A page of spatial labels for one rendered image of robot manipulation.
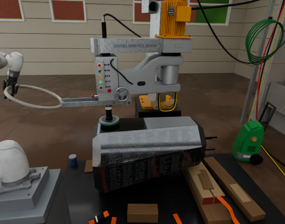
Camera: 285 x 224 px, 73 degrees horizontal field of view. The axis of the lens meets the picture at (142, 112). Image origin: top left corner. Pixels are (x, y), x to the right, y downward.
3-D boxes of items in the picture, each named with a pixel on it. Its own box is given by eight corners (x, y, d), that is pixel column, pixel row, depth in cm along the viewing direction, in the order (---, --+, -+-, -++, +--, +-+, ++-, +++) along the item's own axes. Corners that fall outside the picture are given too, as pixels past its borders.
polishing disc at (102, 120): (120, 116, 218) (120, 115, 217) (117, 124, 198) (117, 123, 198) (101, 115, 218) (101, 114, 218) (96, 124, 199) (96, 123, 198)
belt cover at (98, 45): (180, 53, 213) (182, 37, 207) (191, 56, 191) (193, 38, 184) (90, 54, 189) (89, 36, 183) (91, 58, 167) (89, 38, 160)
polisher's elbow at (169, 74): (158, 80, 217) (159, 62, 209) (175, 80, 219) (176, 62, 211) (161, 85, 200) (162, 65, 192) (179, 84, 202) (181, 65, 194)
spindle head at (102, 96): (130, 94, 215) (130, 53, 197) (135, 101, 196) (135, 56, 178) (97, 97, 206) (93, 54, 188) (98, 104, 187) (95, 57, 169)
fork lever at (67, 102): (128, 98, 215) (128, 94, 213) (132, 105, 198) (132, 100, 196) (61, 102, 197) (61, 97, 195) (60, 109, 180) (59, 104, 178)
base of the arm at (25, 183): (38, 186, 115) (36, 179, 113) (-5, 195, 109) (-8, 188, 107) (43, 168, 132) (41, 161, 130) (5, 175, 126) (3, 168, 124)
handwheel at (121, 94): (128, 98, 197) (128, 84, 191) (130, 102, 188) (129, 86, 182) (113, 99, 193) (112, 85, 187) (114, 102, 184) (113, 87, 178)
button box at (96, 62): (105, 90, 184) (103, 60, 173) (105, 91, 182) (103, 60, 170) (96, 91, 182) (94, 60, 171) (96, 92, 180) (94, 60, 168)
